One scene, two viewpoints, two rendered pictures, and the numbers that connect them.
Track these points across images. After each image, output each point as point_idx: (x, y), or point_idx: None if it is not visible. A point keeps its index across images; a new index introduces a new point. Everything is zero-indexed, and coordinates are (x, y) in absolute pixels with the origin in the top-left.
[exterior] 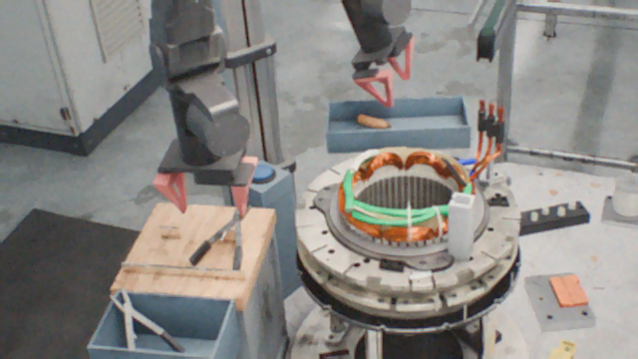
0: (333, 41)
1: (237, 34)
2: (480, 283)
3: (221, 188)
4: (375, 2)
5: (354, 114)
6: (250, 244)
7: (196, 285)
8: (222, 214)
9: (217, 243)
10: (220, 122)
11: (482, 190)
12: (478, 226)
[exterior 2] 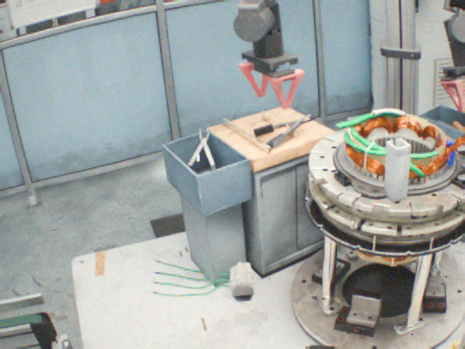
0: None
1: (394, 36)
2: (400, 229)
3: None
4: (451, 22)
5: (453, 120)
6: (298, 141)
7: (242, 144)
8: (306, 123)
9: (282, 133)
10: (243, 14)
11: (460, 174)
12: (426, 187)
